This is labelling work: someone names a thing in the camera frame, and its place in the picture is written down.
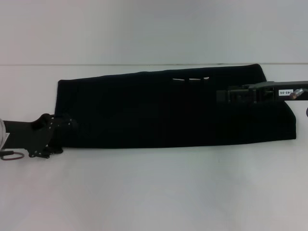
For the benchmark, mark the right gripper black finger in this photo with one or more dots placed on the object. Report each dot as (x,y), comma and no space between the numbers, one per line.
(234,96)

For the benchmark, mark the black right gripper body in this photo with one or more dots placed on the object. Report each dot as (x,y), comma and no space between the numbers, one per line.
(281,91)

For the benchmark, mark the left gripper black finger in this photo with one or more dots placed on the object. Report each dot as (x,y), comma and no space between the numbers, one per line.
(65,124)
(51,151)

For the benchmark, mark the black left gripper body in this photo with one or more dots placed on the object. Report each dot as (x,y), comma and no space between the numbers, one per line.
(26,136)

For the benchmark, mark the black shirt with FREE print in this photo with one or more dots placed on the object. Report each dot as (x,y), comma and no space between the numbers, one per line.
(168,113)

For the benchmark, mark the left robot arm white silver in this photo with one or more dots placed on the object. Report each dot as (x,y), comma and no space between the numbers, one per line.
(2,134)

